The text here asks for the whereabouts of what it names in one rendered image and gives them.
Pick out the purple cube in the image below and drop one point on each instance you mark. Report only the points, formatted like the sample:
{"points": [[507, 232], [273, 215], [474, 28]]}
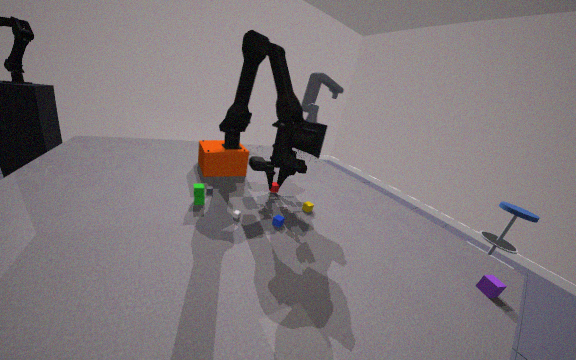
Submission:
{"points": [[490, 286]]}

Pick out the yellow block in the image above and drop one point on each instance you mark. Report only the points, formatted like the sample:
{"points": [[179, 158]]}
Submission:
{"points": [[307, 206]]}

